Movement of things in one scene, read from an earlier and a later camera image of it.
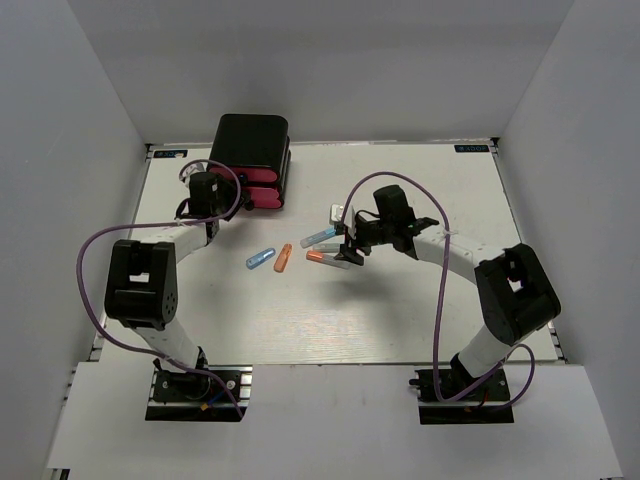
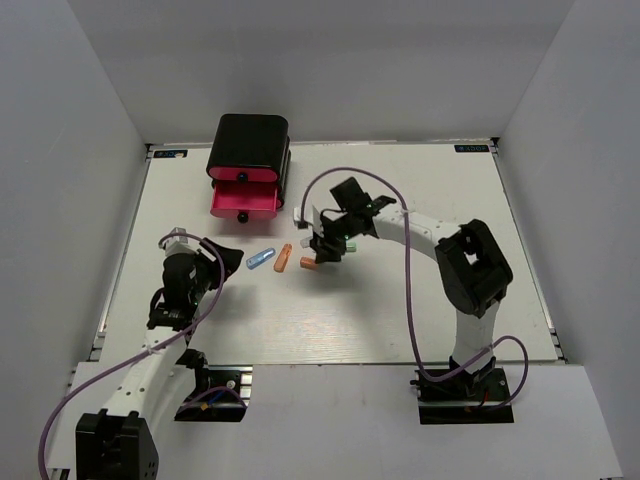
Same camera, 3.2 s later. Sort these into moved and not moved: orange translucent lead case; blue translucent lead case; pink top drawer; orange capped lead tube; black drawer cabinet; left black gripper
Moved: left black gripper; orange capped lead tube
Not moved: black drawer cabinet; blue translucent lead case; pink top drawer; orange translucent lead case
